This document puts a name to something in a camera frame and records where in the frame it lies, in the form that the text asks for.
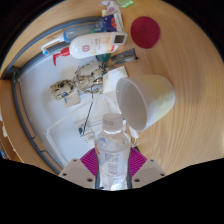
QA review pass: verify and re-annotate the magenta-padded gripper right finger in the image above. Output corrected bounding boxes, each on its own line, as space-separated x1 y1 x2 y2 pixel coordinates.
128 147 167 189

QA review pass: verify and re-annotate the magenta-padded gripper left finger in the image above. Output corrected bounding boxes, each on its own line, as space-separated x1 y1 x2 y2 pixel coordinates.
58 147 100 190

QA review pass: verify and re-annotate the clear plastic water bottle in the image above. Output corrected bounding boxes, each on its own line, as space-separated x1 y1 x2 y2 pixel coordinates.
93 112 132 192

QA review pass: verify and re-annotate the cream ceramic mug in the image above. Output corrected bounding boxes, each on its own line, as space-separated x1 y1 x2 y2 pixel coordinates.
115 74 177 133

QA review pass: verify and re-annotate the white red-pump lotion bottle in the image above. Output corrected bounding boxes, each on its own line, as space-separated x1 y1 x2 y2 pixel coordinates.
52 31 129 67

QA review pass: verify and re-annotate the blue spray bottle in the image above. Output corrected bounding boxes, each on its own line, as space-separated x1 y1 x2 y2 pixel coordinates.
40 25 101 56

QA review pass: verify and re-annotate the flat round red coaster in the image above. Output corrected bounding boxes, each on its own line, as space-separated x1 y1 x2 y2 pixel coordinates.
130 15 162 50

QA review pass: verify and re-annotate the dark blue packet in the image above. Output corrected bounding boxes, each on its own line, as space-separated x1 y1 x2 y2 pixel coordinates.
96 13 125 34

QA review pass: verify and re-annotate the small green packet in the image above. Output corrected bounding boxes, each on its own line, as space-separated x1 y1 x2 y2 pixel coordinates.
114 0 135 9

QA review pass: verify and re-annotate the white wall box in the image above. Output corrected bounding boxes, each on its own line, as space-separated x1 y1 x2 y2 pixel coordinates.
63 93 81 108

